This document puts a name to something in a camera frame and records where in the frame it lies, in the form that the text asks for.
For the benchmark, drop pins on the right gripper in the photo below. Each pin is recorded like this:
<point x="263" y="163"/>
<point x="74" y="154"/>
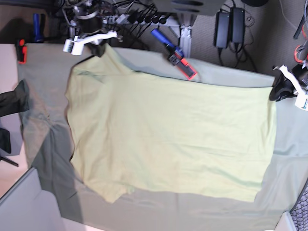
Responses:
<point x="83" y="28"/>

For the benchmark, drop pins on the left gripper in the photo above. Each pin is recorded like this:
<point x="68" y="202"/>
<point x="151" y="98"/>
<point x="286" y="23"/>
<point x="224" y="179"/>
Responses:
<point x="284" y="88"/>

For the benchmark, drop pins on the light yellow-green T-shirt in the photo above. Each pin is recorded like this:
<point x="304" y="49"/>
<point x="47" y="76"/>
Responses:
<point x="134" y="130"/>

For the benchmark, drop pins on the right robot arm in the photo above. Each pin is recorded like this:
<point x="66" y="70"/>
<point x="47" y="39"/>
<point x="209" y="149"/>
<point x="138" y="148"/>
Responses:
<point x="85" y="9"/>

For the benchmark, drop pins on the grey power strip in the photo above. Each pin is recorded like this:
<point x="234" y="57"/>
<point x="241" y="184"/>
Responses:
<point x="141" y="19"/>

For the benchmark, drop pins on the blue orange corner clamp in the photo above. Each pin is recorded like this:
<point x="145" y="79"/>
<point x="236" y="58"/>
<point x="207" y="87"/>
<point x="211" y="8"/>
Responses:
<point x="37" y="36"/>

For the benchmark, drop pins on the blue orange bar clamp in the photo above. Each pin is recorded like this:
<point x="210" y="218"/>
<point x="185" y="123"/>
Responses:
<point x="176" y="56"/>

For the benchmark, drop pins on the black power adapter pair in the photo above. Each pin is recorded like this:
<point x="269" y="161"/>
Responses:
<point x="229" y="27"/>

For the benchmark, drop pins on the dark green cloth piece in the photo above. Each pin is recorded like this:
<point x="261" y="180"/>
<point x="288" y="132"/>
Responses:
<point x="15" y="101"/>

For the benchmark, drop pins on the black tripod leg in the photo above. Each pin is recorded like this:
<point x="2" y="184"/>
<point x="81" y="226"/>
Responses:
<point x="8" y="161"/>

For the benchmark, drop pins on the grey cardboard box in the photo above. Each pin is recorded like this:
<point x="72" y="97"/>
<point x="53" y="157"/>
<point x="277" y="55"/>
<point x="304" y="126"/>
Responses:
<point x="27" y="207"/>

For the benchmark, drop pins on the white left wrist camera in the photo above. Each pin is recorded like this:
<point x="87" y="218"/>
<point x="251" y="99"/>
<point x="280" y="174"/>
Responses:
<point x="302" y="102"/>

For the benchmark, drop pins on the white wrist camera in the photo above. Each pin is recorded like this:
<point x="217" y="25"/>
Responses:
<point x="302" y="102"/>
<point x="73" y="46"/>

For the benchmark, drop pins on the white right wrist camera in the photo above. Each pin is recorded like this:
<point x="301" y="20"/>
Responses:
<point x="73" y="46"/>

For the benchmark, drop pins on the aluminium table leg frame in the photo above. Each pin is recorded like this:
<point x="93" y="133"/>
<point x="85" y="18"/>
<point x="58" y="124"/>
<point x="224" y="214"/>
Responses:
<point x="182" y="24"/>

